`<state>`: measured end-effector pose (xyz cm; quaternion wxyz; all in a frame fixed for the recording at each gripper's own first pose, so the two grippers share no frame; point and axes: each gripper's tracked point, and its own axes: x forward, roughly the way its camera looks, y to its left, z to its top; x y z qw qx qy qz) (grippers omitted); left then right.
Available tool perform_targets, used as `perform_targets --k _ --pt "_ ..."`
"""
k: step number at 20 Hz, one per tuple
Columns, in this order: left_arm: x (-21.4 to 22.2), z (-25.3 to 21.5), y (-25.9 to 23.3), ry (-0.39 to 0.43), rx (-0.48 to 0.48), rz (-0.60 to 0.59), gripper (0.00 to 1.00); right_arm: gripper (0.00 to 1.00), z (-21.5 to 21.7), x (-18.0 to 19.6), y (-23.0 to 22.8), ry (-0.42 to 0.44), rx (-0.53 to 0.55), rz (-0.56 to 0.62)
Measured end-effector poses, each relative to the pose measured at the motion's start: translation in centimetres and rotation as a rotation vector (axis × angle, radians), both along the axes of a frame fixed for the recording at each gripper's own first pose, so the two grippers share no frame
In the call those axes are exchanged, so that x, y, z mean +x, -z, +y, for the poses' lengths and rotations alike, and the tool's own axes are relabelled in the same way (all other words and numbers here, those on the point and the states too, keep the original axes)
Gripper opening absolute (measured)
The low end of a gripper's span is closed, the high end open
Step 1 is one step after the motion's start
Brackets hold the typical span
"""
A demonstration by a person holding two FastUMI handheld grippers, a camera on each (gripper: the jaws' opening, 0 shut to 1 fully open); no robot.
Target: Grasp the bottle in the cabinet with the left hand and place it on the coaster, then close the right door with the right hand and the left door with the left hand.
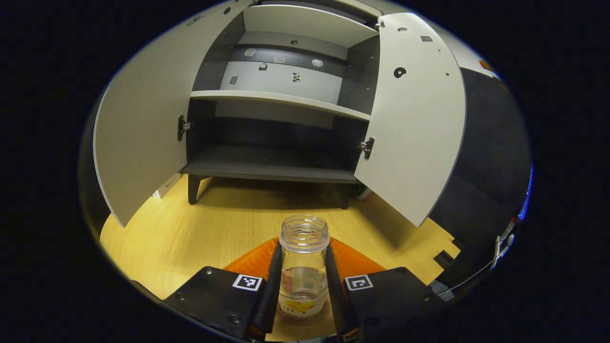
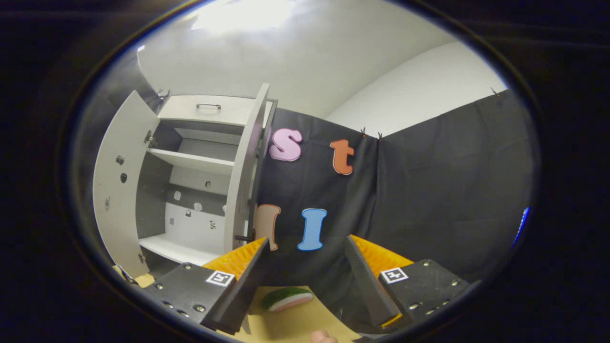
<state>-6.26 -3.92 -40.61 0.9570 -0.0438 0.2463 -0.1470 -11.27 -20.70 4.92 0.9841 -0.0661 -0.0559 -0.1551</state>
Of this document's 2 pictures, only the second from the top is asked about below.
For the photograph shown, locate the green watermelon slice toy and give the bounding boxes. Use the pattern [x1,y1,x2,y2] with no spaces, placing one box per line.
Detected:
[262,287,314,313]

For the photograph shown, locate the ceiling light panel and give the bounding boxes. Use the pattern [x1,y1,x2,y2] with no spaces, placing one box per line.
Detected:
[191,0,297,32]

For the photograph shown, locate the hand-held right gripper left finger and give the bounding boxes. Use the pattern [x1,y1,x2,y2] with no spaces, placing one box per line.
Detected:
[142,237,270,335]

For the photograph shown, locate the white cabinet shelf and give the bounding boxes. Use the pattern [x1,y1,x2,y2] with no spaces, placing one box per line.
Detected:
[148,148,235,176]

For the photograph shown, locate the white and grey cabinet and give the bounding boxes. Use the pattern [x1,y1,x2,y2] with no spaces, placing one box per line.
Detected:
[136,94,278,279]

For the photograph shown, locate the white cabinet drawer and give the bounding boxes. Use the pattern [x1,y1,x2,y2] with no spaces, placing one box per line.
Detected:
[157,95,275,127]

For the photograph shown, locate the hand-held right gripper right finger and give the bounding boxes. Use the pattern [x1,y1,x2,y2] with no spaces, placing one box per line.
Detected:
[345,234,470,329]

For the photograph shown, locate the blue strip object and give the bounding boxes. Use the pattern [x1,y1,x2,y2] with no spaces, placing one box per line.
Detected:
[512,206,531,247]

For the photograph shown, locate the white cabinet door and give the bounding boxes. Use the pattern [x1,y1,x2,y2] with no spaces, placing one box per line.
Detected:
[93,91,161,280]
[224,83,272,255]

